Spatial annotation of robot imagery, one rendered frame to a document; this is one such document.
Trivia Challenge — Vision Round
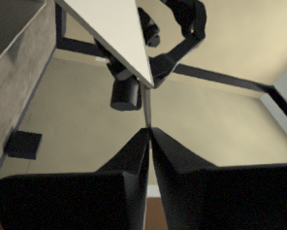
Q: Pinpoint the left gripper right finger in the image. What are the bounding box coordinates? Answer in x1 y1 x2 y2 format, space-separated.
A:
151 127 287 230

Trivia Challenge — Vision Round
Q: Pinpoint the white cardboard box with lid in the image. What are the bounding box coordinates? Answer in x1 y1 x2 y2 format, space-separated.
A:
0 0 154 149

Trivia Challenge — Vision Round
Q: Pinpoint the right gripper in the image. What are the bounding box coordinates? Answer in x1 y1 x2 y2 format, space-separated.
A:
93 37 134 81

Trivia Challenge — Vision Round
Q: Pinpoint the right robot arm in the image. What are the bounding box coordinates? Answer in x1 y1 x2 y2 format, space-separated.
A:
110 0 207 112

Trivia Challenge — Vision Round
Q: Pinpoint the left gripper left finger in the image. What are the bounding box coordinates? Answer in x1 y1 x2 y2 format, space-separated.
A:
0 128 149 230

